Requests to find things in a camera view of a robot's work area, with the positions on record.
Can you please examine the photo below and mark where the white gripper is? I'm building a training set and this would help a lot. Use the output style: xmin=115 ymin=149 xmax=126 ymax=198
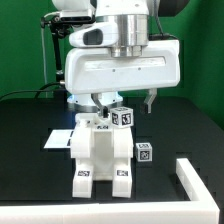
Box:
xmin=65 ymin=40 xmax=180 ymax=118

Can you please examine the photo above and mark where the white U-shaped fence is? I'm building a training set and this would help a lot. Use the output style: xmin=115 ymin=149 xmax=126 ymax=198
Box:
xmin=0 ymin=158 xmax=220 ymax=224

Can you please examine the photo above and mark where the white chair back frame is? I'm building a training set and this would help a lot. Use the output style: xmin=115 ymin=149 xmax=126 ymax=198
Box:
xmin=70 ymin=113 xmax=133 ymax=159

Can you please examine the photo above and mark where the grey mounted camera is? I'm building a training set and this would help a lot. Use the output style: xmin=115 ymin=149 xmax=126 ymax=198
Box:
xmin=59 ymin=10 xmax=93 ymax=20

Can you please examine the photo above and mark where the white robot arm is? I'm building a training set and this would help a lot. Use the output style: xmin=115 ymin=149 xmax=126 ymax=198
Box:
xmin=52 ymin=0 xmax=190 ymax=113

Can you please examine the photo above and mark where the white tagged cube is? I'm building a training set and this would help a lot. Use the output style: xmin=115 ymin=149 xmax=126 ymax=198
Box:
xmin=110 ymin=106 xmax=134 ymax=128
xmin=136 ymin=142 xmax=153 ymax=162

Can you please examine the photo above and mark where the black cable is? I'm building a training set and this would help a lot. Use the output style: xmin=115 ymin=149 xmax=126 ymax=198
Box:
xmin=0 ymin=81 xmax=64 ymax=102

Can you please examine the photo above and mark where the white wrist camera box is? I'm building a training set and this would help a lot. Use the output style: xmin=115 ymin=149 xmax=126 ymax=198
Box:
xmin=69 ymin=22 xmax=119 ymax=48

